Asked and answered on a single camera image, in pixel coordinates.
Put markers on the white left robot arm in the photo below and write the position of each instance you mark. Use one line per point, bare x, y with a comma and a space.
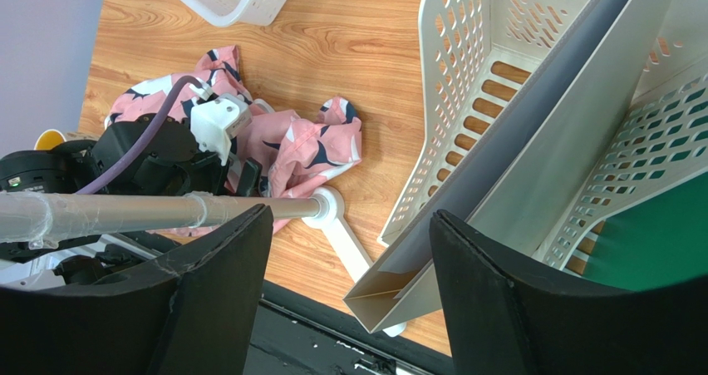
63, 170

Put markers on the green document folder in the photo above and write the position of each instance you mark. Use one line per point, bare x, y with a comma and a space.
657, 243

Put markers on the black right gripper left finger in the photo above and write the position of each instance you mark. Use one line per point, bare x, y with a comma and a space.
188, 311

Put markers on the yellow-lined patterned mug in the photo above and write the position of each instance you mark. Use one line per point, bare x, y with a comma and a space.
52, 138

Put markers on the pink patterned shorts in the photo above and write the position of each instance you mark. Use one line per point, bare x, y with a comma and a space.
297, 155

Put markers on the white file organizer rack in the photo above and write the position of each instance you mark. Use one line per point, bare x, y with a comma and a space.
631, 125

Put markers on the grey document folder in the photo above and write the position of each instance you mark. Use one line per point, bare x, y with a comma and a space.
492, 71

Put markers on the grey clothes rack stand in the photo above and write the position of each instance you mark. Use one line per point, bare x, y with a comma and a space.
43, 220

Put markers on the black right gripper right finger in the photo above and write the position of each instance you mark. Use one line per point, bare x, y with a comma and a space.
507, 313

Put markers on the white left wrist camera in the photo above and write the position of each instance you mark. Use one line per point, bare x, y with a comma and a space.
216, 121

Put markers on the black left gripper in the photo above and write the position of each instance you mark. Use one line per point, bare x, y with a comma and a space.
170, 165

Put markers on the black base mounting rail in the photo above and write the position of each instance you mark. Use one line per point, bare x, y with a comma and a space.
293, 334

